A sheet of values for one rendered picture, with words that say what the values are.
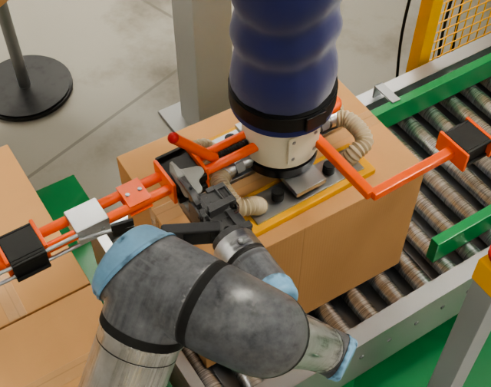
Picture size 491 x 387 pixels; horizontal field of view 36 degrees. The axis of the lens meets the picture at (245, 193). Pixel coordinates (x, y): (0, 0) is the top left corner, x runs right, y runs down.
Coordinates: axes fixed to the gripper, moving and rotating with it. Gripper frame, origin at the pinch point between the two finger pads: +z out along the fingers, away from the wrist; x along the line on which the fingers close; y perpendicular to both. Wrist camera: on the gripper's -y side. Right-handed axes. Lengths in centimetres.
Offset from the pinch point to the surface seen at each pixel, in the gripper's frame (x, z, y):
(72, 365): -52, 1, -32
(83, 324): -53, 10, -25
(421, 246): -54, -17, 64
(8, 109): -106, 150, -4
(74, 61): -109, 165, 32
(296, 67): 25.7, -8.8, 23.8
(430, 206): -54, -9, 75
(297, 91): 20.0, -9.3, 23.9
